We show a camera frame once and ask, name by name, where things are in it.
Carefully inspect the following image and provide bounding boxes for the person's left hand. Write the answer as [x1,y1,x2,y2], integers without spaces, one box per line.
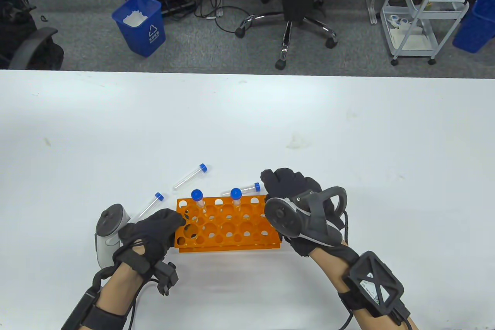
[113,208,187,274]

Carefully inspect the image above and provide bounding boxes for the person's right hand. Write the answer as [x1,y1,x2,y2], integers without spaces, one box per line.
[260,168,348,259]

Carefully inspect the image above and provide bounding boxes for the orange test tube rack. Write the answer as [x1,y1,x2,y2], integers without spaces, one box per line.
[174,195,282,253]

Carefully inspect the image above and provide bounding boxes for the person's right forearm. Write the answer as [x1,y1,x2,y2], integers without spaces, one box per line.
[309,243,420,330]

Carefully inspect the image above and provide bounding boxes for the person's left forearm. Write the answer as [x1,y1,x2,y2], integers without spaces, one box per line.
[62,258,155,330]

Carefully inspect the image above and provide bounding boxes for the grey hand controller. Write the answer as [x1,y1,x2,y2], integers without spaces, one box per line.
[95,203,131,268]
[264,186,348,247]

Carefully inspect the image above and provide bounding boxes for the black glove connector box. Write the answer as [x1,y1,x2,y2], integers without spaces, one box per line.
[155,261,179,296]

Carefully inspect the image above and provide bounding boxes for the white utility cart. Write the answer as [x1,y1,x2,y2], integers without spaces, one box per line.
[381,0,470,66]

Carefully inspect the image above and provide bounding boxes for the white flat box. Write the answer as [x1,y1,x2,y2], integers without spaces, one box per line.
[391,27,429,49]

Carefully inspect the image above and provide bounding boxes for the blue recycling bin white symbol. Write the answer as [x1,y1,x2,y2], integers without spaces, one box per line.
[111,0,166,58]

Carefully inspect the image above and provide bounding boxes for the small white blue object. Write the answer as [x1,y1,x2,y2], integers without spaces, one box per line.
[388,14,410,29]

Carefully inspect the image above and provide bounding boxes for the white paper scraps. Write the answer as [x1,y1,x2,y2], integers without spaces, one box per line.
[123,10,148,28]

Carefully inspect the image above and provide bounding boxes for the black office chair with armrest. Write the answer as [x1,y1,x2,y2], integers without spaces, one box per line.
[0,0,64,70]

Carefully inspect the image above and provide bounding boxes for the plain blue waste bin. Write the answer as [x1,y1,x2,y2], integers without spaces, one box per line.
[452,0,495,54]

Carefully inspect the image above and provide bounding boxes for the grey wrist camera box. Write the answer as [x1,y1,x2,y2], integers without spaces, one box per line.
[61,266,113,330]

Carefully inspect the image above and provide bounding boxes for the black lattice wrist camera mount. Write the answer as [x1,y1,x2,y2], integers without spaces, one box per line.
[338,251,411,325]

